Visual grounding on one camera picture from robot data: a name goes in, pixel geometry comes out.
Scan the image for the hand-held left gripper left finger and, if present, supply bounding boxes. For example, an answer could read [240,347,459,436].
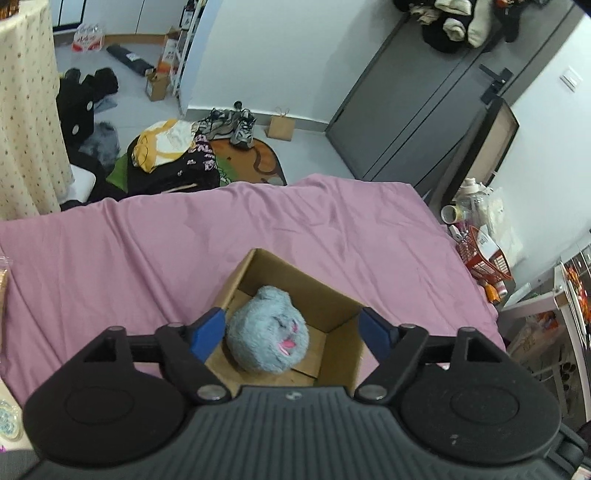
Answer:
[74,307,232,405]

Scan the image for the grey furry cloth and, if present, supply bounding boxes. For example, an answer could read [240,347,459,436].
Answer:
[78,120,120,169]

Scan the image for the black and cream hanging clothes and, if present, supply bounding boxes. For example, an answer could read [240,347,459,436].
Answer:
[392,0,526,55]

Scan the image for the pack of water bottles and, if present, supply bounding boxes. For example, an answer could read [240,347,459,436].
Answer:
[71,23,107,53]

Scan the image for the clear snack packet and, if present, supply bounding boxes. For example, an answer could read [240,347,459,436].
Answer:
[0,255,12,324]

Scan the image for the floral tablecloth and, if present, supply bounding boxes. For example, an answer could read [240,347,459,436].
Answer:
[0,0,75,221]

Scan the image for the black door handle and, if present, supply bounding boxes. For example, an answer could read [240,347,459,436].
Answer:
[478,64,513,105]

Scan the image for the orange and white carton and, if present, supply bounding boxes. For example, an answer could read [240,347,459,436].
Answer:
[159,27,184,75]

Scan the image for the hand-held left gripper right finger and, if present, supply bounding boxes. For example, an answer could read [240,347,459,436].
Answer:
[355,307,507,404]

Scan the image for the white plastic bag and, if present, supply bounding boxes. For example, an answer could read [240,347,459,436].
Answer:
[477,186,525,269]

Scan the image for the small open cardboard box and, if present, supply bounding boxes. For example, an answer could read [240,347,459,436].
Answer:
[145,68,171,102]

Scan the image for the brown paper bag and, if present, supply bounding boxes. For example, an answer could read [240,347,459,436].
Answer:
[267,106,294,142]

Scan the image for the white rack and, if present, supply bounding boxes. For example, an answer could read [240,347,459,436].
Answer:
[172,0,209,116]

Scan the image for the grey door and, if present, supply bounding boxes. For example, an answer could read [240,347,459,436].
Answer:
[325,8,575,186]

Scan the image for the red plastic basket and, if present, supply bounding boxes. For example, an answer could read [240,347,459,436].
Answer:
[457,224,513,282]

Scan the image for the brown orange rug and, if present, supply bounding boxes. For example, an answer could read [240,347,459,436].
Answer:
[209,136,288,187]

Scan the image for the green mat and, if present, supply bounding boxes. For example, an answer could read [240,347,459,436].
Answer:
[105,154,135,190]

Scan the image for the black clothes pile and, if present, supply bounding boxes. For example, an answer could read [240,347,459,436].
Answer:
[56,67,120,149]

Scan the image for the leaning brown board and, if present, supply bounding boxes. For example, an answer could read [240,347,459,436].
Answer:
[428,98,520,205]

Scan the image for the brown cardboard box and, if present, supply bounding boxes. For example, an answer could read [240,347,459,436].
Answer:
[203,248,370,398]

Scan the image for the grey sneaker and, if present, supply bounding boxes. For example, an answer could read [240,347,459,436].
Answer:
[230,101,257,150]
[193,108,235,140]

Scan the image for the long black bag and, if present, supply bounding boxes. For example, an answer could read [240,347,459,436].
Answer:
[106,43,156,77]

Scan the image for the yellow and white bag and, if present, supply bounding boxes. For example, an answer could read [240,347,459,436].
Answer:
[131,119,195,174]

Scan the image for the blue-grey plush toy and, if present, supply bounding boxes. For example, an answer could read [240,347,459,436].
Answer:
[225,285,311,374]

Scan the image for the pink bed sheet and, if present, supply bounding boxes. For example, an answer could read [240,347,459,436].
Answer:
[0,173,509,416]

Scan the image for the clear plastic bottle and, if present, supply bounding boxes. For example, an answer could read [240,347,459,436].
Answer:
[454,177,491,218]

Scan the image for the white light switch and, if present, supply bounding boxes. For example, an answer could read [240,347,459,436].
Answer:
[559,66,583,91]

